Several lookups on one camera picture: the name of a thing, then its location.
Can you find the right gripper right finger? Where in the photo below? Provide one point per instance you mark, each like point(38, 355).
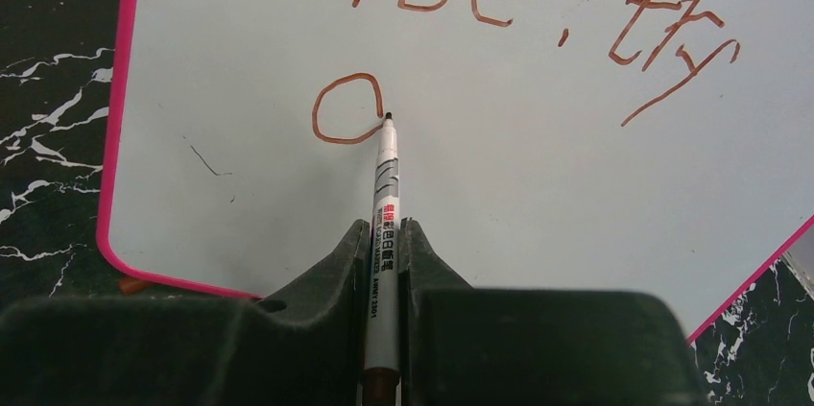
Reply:
point(463, 345)

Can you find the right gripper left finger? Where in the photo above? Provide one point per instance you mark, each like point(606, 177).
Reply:
point(298, 346)

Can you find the white whiteboard marker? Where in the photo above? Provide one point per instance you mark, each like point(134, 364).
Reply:
point(381, 365)

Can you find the red marker cap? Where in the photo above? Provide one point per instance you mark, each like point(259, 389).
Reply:
point(129, 285)

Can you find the pink framed whiteboard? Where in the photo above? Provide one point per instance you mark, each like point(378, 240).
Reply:
point(662, 146)

